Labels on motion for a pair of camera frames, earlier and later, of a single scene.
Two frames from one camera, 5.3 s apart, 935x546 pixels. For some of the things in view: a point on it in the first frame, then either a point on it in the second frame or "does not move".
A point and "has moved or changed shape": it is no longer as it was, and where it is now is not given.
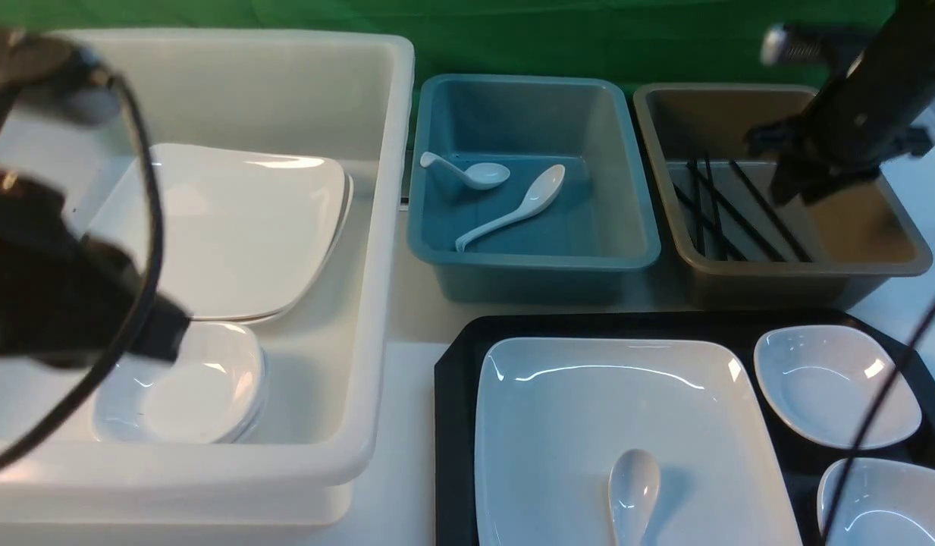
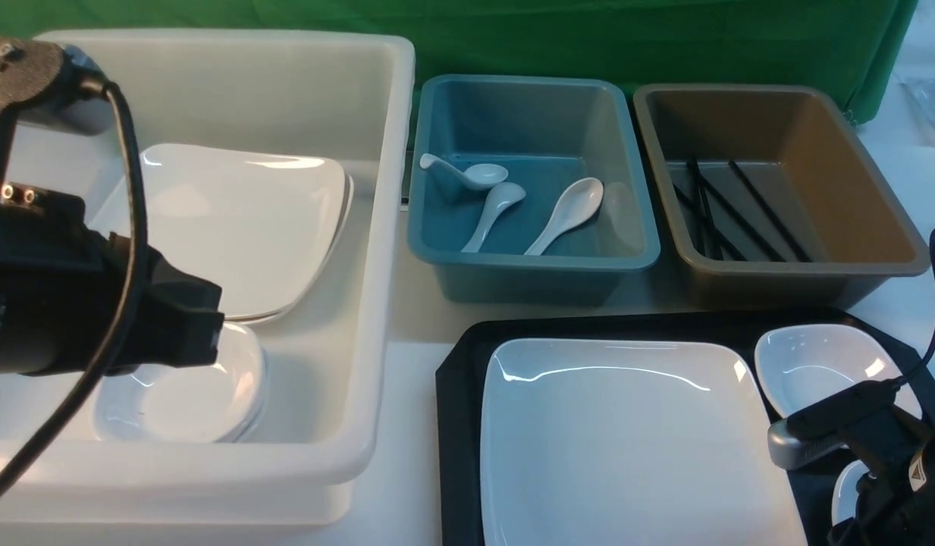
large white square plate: (553, 415) does not move
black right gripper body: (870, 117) → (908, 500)
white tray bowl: (827, 378) does not move
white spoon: (633, 490) → (500, 196)
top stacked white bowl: (214, 392) does not move
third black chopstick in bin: (710, 221) does not move
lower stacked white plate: (268, 318) does not move
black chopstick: (717, 226) has moved or changed shape
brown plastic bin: (713, 193) does not move
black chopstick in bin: (770, 211) does not move
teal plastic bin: (530, 189) does not move
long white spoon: (543, 192) → (575, 208)
